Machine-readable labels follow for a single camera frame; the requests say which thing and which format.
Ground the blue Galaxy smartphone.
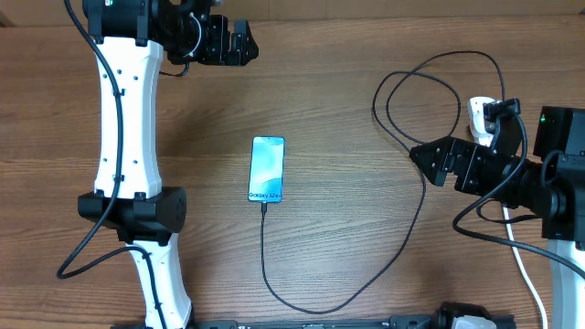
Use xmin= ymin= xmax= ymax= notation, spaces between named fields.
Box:
xmin=248 ymin=136 xmax=285 ymax=203

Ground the black USB charging cable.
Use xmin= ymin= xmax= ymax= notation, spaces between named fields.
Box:
xmin=260 ymin=50 xmax=506 ymax=316

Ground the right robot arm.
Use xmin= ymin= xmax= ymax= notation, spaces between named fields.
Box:
xmin=409 ymin=99 xmax=584 ymax=328

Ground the white power strip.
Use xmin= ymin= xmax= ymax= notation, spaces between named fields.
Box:
xmin=467 ymin=96 xmax=499 ymax=146

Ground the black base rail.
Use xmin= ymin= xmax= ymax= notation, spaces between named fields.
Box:
xmin=109 ymin=313 xmax=517 ymax=329

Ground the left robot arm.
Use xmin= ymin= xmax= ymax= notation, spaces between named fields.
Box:
xmin=78 ymin=0 xmax=259 ymax=328

